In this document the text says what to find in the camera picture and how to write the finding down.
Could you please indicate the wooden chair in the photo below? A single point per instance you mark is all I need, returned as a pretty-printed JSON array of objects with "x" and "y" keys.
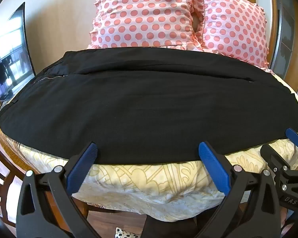
[{"x": 0, "y": 176}]

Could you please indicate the grey framed window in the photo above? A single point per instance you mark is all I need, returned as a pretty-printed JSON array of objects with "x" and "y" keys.
[{"x": 286, "y": 29}]

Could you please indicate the flat screen television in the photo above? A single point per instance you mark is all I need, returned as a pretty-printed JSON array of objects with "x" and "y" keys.
[{"x": 12, "y": 62}]

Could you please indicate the black pants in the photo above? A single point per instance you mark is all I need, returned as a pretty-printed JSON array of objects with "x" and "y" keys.
[{"x": 139, "y": 104}]

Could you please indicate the pink polka-dot ruffled pillow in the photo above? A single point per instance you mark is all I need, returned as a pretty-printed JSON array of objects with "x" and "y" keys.
[
  {"x": 233, "y": 27},
  {"x": 144, "y": 12}
]

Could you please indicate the white black-dotted cloth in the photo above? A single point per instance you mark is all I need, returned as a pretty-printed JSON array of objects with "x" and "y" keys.
[{"x": 125, "y": 233}]

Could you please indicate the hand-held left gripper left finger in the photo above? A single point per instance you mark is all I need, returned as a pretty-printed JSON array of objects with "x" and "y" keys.
[{"x": 83, "y": 163}]

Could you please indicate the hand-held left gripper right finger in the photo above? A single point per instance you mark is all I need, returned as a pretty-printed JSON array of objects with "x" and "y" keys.
[{"x": 213, "y": 166}]

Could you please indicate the yellow patterned bed blanket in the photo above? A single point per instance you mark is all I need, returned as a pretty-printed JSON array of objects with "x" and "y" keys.
[{"x": 139, "y": 181}]

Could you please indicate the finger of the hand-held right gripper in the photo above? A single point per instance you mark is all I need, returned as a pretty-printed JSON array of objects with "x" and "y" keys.
[
  {"x": 296, "y": 138},
  {"x": 274, "y": 157}
]

